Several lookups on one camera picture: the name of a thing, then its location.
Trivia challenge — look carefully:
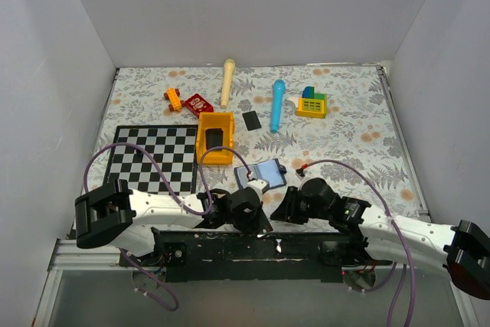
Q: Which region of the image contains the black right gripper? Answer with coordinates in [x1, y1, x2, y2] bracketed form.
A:
[269, 185, 330, 224]

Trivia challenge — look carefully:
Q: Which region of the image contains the blue leather card holder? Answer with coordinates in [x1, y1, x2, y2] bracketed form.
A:
[234, 159, 287, 189]

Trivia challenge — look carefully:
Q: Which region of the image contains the black credit card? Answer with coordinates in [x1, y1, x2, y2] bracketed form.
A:
[242, 111, 262, 131]

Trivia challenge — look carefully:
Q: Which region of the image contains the black VIP card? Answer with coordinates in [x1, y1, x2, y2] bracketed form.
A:
[256, 218, 273, 238]

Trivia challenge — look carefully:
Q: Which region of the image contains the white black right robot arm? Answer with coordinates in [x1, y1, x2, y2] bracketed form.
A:
[271, 178, 489, 300]

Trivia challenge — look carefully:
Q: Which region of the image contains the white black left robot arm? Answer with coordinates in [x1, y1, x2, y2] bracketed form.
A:
[74, 179, 273, 266]

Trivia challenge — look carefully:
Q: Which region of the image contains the yellow plastic bin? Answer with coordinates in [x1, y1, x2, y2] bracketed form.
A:
[195, 113, 235, 165]

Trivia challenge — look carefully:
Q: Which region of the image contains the black silver chessboard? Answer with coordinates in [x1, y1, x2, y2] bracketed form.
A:
[103, 125, 198, 195]

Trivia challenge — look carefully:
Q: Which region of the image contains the yellow green toy brick house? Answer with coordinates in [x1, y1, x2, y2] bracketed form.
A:
[286, 86, 328, 119]

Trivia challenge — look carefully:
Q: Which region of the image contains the red owl toy block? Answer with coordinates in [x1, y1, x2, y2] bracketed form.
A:
[185, 93, 214, 118]

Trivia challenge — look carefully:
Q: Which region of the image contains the blue toy microphone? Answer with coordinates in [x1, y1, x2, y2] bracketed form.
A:
[270, 80, 286, 133]

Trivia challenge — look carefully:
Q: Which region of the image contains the yellow toy brick car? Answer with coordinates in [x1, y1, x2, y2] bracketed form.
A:
[164, 88, 185, 112]

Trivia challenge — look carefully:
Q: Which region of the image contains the cream toy microphone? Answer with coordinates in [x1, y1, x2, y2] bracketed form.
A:
[220, 59, 235, 109]

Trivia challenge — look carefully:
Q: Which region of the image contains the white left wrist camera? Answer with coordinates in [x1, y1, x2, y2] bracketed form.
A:
[246, 178, 270, 199]

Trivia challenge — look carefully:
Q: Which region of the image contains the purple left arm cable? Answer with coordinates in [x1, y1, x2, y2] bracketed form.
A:
[83, 142, 253, 312]

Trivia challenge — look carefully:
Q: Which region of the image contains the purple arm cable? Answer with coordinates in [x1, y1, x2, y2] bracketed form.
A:
[83, 142, 253, 312]
[296, 159, 417, 327]

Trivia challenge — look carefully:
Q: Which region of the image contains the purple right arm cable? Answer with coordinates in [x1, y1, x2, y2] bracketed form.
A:
[296, 159, 417, 327]

